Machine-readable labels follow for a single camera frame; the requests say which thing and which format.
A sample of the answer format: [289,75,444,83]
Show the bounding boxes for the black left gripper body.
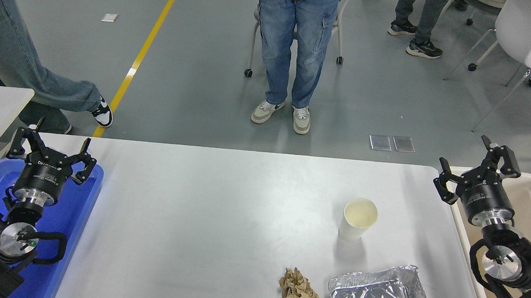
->
[12,151,76,199]

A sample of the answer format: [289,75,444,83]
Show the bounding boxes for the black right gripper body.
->
[457,174,517,223]

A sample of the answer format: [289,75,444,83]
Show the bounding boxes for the white paper cup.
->
[338,196,379,243]

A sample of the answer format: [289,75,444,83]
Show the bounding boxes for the tan paper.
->
[277,266,325,298]

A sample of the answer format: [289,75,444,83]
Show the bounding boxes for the blue plastic tray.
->
[0,156,105,298]

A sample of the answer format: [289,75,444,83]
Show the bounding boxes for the clear floor plate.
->
[392,136,416,153]
[369,134,393,152]

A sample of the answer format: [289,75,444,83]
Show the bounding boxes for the person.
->
[386,0,449,60]
[248,0,343,137]
[0,0,122,138]

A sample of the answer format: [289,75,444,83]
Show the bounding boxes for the white plastic chair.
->
[440,0,531,136]

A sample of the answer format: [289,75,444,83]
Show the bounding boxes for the wheeled office chair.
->
[449,0,508,29]

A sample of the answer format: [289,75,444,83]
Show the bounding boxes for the grey seat wheeled chair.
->
[244,0,351,84]

